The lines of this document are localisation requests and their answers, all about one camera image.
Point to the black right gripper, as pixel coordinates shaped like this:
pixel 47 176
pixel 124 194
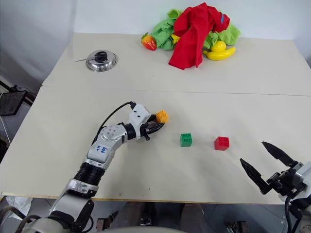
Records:
pixel 281 182

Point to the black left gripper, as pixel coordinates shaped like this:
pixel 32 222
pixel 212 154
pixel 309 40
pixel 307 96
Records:
pixel 146 129

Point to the orange toy brick cube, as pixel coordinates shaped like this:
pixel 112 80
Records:
pixel 162 116

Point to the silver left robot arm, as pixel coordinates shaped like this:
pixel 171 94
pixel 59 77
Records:
pixel 104 145

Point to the green toy brick cube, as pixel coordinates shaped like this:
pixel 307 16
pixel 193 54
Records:
pixel 186 140

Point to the red toy brick cube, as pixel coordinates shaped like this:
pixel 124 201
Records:
pixel 221 143

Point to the toy strawberry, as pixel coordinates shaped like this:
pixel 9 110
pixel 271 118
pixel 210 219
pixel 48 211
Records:
pixel 148 42

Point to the steel pot lid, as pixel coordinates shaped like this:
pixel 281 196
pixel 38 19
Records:
pixel 101 60

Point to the green cloth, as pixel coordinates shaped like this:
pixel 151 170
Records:
pixel 162 31

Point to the black shoe with white sole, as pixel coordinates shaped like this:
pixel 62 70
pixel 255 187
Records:
pixel 146 216

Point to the red cloth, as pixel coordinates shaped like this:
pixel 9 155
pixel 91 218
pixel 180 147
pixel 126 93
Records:
pixel 194 36

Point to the yellow toy banana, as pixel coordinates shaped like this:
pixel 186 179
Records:
pixel 222 54

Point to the yellow toy lemon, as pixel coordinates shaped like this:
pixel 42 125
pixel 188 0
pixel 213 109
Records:
pixel 218 46

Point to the black stand with panel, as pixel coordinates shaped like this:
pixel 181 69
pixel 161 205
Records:
pixel 12 102

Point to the white plastic bag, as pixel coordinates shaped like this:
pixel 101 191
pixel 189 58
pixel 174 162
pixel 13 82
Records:
pixel 17 204

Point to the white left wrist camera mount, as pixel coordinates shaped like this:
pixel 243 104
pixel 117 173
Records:
pixel 138 115

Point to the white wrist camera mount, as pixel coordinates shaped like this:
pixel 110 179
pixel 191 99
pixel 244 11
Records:
pixel 303 173
pixel 138 115

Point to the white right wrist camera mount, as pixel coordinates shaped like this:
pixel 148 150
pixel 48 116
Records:
pixel 303 173

